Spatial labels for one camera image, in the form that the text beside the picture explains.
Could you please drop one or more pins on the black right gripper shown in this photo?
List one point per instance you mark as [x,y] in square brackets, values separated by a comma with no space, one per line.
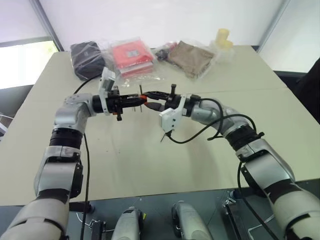
[173,102]

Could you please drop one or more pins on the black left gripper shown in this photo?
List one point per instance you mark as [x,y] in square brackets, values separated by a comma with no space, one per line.
[114,102]

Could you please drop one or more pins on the orange hex key holder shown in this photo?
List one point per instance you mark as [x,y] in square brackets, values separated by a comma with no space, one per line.
[143,98]

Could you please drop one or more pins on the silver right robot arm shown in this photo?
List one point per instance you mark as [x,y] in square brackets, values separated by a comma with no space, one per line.
[265,170]

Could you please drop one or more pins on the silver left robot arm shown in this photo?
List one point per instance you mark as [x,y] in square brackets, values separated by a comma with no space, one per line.
[57,175]

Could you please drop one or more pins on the red item in plastic bag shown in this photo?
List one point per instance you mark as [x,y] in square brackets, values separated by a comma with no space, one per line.
[130,53]

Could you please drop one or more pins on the black and red small items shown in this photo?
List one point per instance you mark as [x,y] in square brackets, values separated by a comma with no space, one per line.
[163,52]

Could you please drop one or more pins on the brown cloth in plastic bag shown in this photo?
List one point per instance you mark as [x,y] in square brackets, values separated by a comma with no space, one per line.
[191,57]

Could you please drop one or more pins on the black folded cloth in bag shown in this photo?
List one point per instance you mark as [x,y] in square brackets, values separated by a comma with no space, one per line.
[86,58]

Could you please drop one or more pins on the clear plastic container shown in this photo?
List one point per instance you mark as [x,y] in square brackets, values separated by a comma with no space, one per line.
[223,53]

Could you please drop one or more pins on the yellow cylinder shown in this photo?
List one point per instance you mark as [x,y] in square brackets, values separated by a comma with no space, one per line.
[222,37]

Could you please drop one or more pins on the silver rounded robot leg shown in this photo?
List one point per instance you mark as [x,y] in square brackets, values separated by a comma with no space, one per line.
[190,222]
[128,225]

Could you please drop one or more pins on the black metal clamp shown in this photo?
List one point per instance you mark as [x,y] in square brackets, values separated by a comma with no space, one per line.
[228,203]

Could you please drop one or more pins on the grey white object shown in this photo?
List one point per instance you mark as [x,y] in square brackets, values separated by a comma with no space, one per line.
[5,127]

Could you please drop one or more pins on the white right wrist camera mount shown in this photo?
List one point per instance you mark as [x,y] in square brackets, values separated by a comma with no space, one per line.
[170,119]

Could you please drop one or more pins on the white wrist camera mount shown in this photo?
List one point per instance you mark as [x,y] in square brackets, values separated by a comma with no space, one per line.
[107,79]
[170,119]

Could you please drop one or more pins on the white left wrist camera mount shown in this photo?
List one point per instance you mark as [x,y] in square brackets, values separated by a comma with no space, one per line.
[107,79]

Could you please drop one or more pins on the black metal bracket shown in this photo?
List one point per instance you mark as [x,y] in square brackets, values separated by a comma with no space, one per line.
[98,230]

